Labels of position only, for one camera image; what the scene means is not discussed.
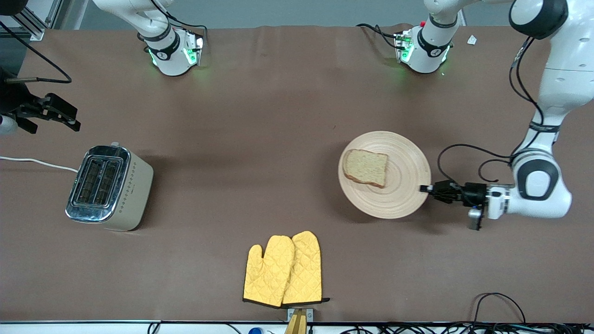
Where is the black right base cable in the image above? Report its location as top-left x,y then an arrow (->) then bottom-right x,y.
151,0 -> 208,34

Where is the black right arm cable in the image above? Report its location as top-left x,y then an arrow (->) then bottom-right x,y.
0,21 -> 71,84

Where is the cream and chrome toaster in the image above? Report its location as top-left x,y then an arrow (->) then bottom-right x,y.
65,141 -> 155,231

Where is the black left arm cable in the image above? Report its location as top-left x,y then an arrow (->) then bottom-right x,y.
437,36 -> 546,184

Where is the black cable bundle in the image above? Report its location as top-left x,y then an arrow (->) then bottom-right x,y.
339,322 -> 594,334

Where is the metal mounting plate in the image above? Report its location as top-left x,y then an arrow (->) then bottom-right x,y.
287,308 -> 314,323

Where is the brown bread slice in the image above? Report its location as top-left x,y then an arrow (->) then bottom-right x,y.
342,149 -> 388,189

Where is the white toaster power cable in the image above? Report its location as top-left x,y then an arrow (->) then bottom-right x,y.
0,156 -> 78,173

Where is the black left base cable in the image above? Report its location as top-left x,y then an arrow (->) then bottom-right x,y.
356,23 -> 400,49

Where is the black base cable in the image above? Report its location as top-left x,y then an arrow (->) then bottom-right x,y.
356,23 -> 400,49
151,0 -> 208,34

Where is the black looped cable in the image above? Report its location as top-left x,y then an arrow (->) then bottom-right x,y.
472,292 -> 527,325

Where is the brown table cover mat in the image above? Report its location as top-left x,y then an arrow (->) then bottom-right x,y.
0,24 -> 594,324

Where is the yellow quilted oven mitt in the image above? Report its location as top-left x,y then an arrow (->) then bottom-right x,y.
243,235 -> 296,308
282,231 -> 330,305

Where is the aluminium frame profile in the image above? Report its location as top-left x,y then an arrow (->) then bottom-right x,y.
0,0 -> 72,41

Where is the right arm base connector bracket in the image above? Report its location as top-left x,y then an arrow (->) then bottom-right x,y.
183,29 -> 208,66

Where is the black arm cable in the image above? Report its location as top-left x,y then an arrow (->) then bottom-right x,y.
437,36 -> 546,184
0,21 -> 71,84

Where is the round wooden plate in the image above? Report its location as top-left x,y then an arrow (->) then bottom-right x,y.
338,131 -> 432,219

